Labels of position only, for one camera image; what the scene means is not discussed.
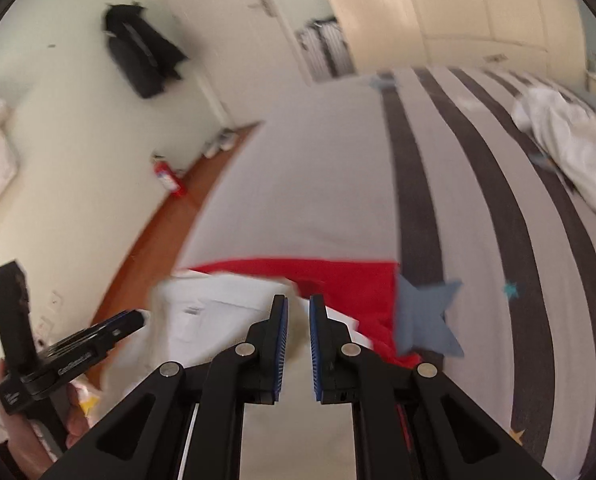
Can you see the red shirt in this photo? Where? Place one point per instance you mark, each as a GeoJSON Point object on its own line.
{"type": "Point", "coordinates": [348, 280]}

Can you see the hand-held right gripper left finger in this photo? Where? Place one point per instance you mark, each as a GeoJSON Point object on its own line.
{"type": "Point", "coordinates": [278, 355]}

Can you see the red fire extinguisher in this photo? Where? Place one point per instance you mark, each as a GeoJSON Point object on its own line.
{"type": "Point", "coordinates": [168, 177]}

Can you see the person's left hand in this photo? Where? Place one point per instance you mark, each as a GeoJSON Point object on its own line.
{"type": "Point", "coordinates": [78, 415]}

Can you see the white door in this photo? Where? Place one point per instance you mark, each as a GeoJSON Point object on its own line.
{"type": "Point", "coordinates": [228, 35]}

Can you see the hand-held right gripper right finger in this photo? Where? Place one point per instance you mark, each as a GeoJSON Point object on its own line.
{"type": "Point", "coordinates": [318, 355]}

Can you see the black jacket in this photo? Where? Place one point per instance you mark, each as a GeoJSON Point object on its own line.
{"type": "Point", "coordinates": [143, 55]}

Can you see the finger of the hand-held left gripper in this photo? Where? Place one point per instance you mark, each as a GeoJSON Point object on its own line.
{"type": "Point", "coordinates": [123, 322]}

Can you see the plain white sweatshirt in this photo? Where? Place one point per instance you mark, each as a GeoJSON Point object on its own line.
{"type": "Point", "coordinates": [213, 310]}

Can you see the silver suitcase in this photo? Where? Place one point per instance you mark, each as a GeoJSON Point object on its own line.
{"type": "Point", "coordinates": [325, 50]}

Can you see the cream wardrobe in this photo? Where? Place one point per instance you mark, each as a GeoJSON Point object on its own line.
{"type": "Point", "coordinates": [453, 5]}

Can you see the white hoodie with black stripes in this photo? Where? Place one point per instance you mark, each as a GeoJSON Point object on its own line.
{"type": "Point", "coordinates": [568, 135]}

